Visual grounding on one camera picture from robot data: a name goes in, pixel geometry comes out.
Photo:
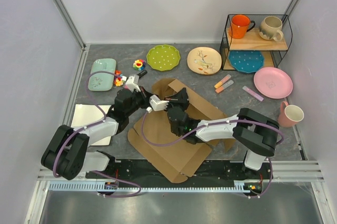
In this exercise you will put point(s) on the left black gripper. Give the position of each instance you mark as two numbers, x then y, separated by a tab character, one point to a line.
145	95

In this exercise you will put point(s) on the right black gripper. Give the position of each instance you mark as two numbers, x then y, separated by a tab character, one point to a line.
180	98

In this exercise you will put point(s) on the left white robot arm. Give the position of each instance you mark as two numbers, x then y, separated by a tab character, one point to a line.
65	155

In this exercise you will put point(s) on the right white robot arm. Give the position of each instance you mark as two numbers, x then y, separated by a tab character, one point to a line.
258	133

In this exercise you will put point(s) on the light teal rectangular tray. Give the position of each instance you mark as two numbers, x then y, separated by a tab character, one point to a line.
102	81

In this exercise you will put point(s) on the pink black highlighter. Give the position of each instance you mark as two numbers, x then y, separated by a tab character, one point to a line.
142	73

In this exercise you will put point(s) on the rainbow smiling flower toy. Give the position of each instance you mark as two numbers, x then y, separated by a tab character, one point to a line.
139	65

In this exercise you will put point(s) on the cream bird pattern plate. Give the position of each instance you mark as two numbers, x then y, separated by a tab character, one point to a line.
204	60

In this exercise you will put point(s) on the green polka dot plate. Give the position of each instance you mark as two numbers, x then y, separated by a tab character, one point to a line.
163	57

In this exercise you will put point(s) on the white square plate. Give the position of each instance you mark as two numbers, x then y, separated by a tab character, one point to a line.
86	114

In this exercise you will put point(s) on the blue polka dot plate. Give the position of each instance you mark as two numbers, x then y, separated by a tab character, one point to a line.
246	61

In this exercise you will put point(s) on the purple highlighter pen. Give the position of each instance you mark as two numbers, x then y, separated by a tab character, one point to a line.
252	93

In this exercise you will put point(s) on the pink round plate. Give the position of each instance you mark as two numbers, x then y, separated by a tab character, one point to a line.
273	83

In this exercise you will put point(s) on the orange mug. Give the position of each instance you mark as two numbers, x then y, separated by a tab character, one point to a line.
240	25

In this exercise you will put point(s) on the pink mug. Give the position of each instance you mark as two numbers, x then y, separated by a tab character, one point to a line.
290	115

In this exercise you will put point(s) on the beige ceramic mug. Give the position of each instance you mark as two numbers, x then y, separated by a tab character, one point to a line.
271	29

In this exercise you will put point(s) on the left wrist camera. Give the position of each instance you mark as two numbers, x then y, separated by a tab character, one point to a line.
132	83

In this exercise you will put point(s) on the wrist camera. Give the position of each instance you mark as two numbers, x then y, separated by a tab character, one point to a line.
156	104
132	83

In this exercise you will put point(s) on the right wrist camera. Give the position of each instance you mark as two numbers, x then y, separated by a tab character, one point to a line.
156	104

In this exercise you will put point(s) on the small flower keychain toy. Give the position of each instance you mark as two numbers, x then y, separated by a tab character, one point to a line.
119	78

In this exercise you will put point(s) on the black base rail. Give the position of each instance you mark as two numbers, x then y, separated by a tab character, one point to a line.
213	173

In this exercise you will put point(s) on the black wire wooden shelf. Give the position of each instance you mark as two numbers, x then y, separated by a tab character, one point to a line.
273	50

